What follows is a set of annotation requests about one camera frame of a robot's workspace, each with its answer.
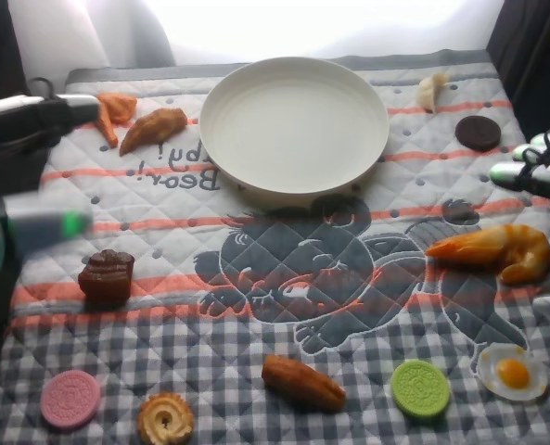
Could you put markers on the dark chocolate cookie toy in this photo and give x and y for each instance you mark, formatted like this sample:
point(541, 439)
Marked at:
point(477, 133)

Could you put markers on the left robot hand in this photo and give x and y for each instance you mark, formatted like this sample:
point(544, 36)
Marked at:
point(33, 116)

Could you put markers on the brown bread roll toy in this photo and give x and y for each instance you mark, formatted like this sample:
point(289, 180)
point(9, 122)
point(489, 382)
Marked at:
point(302, 382)

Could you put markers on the white curtain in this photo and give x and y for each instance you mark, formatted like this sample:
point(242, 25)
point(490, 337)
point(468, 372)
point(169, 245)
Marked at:
point(93, 28)

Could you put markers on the swirled butter cookie toy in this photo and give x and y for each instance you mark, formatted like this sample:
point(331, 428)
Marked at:
point(165, 419)

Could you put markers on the grey quilt with printed bear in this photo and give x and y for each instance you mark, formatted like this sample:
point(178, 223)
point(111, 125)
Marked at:
point(256, 334)

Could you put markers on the orange fried snack toy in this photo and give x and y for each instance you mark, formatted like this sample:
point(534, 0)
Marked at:
point(116, 109)

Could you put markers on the chocolate cupcake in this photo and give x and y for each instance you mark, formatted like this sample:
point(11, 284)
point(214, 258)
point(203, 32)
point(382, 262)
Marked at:
point(107, 278)

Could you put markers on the fried egg toy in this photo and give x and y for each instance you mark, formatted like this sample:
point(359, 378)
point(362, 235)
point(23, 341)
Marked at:
point(513, 373)

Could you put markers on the pink sandwich cookie toy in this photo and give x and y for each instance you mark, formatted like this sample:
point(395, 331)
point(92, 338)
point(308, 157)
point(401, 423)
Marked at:
point(70, 399)

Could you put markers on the round white plate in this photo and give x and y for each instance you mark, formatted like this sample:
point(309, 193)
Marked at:
point(293, 125)

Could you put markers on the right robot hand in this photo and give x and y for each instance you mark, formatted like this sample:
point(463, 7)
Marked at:
point(548, 174)

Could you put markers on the green sandwich cookie toy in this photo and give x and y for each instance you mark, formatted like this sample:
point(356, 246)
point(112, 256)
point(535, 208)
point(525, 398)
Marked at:
point(420, 390)

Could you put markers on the brown fried chicken wing toy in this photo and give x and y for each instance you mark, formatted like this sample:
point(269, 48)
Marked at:
point(154, 129)

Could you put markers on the white dumpling toy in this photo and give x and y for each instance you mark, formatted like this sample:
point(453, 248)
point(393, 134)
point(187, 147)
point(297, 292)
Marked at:
point(431, 92)

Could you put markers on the orange shrimp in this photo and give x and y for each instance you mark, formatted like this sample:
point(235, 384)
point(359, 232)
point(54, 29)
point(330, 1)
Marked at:
point(488, 245)

